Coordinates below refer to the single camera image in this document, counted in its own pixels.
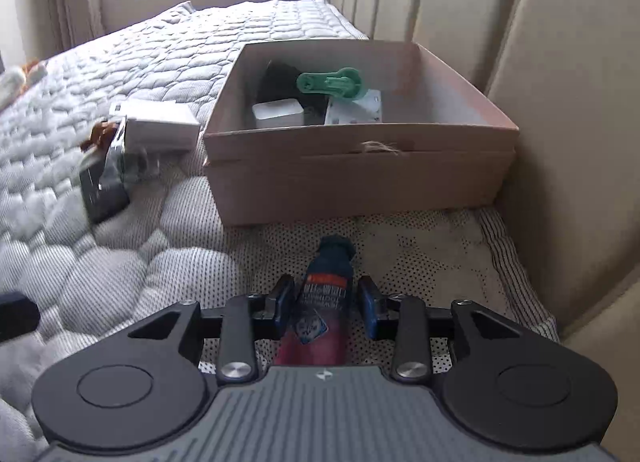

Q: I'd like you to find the black rectangular case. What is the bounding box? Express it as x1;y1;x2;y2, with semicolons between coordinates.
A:
79;162;130;225

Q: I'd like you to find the quilted grey mattress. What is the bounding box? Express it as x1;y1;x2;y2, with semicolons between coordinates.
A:
1;0;558;461

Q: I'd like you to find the clear plastic bag item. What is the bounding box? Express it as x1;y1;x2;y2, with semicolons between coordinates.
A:
98;118;160;191

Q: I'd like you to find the pink cardboard box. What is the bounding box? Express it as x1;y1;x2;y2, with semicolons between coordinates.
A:
203;39;520;226

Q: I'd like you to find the white grey small box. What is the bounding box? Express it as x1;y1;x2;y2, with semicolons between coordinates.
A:
108;99;201;153

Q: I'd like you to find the white plush toy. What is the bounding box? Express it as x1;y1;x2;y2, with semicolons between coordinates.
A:
0;61;47;110

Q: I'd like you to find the white dotted card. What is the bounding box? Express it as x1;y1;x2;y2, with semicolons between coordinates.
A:
324;89;382;126

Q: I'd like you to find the white square adapter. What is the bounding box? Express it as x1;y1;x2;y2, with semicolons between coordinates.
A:
252;99;305;129

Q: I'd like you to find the black item in box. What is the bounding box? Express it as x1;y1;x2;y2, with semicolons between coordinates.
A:
253;61;329;126

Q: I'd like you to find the green plastic tool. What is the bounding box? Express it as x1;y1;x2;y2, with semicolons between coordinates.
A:
296;67;367;101

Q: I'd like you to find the beige padded headboard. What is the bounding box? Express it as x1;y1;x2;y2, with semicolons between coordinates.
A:
332;0;639;461

